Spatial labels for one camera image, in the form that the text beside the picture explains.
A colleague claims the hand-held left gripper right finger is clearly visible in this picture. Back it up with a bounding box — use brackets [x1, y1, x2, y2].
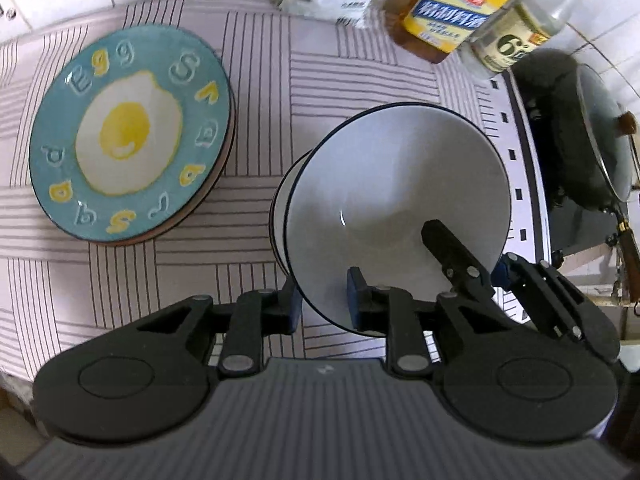
[347, 267, 501, 380]

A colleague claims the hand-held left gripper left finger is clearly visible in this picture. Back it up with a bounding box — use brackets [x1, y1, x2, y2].
[135, 275, 303, 378]

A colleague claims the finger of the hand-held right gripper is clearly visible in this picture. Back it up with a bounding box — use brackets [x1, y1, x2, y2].
[492, 252, 622, 366]
[421, 220, 496, 301]

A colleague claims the large white ribbed bowl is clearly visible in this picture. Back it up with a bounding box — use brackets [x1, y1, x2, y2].
[283, 104, 513, 337]

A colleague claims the small white bowl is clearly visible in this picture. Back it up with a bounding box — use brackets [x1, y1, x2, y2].
[269, 150, 313, 276]

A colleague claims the blue fried egg plate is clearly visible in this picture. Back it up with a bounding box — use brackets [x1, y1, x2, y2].
[28, 27, 236, 241]

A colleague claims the black wok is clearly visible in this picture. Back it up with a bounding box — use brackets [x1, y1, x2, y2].
[510, 49, 640, 311]

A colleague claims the glass wok lid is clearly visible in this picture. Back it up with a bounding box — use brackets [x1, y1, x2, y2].
[575, 62, 640, 206]

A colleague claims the grey striped table mat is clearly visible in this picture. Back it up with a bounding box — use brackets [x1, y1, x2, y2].
[0, 0, 556, 371]

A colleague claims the clear bottle yellow cap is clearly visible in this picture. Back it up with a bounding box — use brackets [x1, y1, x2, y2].
[457, 0, 603, 81]

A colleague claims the oil bottle yellow label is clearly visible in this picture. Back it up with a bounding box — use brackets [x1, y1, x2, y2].
[384, 0, 518, 64]

